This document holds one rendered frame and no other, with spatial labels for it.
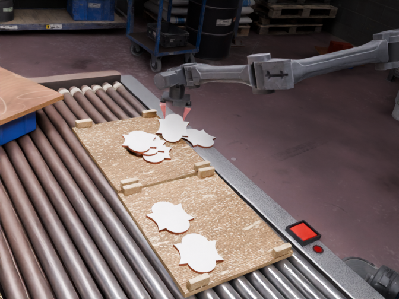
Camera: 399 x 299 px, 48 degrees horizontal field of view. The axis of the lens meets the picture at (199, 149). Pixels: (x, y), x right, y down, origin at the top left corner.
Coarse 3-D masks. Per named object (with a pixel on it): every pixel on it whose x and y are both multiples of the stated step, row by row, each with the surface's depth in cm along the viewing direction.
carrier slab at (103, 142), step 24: (120, 120) 171; (144, 120) 174; (96, 144) 154; (120, 144) 157; (168, 144) 161; (120, 168) 144; (144, 168) 146; (168, 168) 148; (192, 168) 150; (120, 192) 135
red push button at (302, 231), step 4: (300, 224) 135; (304, 224) 135; (292, 228) 132; (296, 228) 133; (300, 228) 133; (304, 228) 133; (308, 228) 133; (296, 232) 131; (300, 232) 131; (304, 232) 132; (308, 232) 132; (312, 232) 132; (300, 236) 130; (304, 236) 130; (308, 236) 130; (312, 236) 131; (304, 240) 129
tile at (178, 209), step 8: (152, 208) 128; (160, 208) 129; (168, 208) 129; (176, 208) 130; (152, 216) 125; (160, 216) 126; (168, 216) 126; (176, 216) 127; (184, 216) 127; (160, 224) 123; (168, 224) 123; (176, 224) 124; (184, 224) 124; (176, 232) 121; (184, 232) 122
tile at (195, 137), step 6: (186, 132) 173; (192, 132) 174; (198, 132) 174; (204, 132) 175; (186, 138) 169; (192, 138) 170; (198, 138) 170; (204, 138) 171; (210, 138) 172; (192, 144) 166; (198, 144) 167; (204, 144) 167; (210, 144) 168
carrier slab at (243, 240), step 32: (160, 192) 137; (192, 192) 139; (224, 192) 142; (192, 224) 126; (224, 224) 128; (256, 224) 130; (160, 256) 114; (224, 256) 117; (256, 256) 119; (288, 256) 123
